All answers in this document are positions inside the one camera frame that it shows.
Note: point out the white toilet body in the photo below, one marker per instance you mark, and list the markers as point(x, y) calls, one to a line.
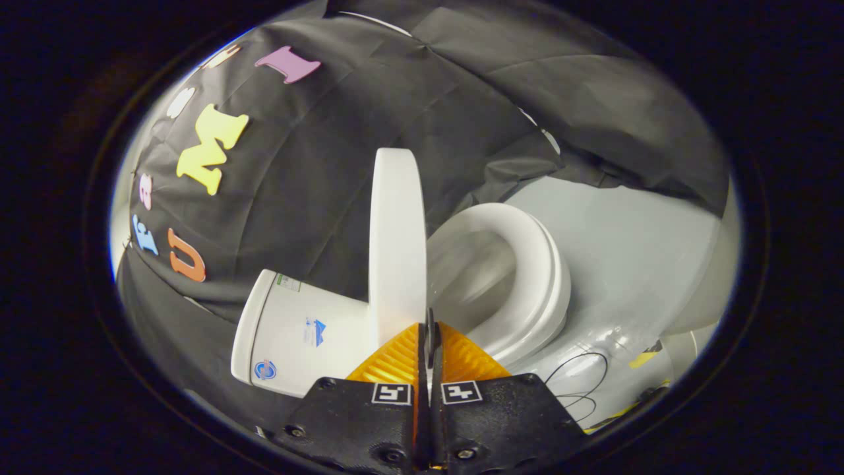
point(290, 330)

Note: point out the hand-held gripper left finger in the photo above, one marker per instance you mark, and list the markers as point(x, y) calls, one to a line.
point(359, 429)

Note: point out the white toilet tank cover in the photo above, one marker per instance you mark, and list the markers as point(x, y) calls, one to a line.
point(247, 330)

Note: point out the yellow tape strip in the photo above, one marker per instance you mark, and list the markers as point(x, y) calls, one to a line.
point(643, 360)

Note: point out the white toilet lid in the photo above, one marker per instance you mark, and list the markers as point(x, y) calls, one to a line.
point(395, 251)

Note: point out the white toilet seat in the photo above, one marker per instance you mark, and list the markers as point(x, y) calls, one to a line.
point(527, 264)

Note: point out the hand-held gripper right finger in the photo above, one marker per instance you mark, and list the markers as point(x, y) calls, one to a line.
point(501, 422)

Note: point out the black backdrop cloth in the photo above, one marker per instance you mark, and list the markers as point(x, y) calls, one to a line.
point(316, 165)

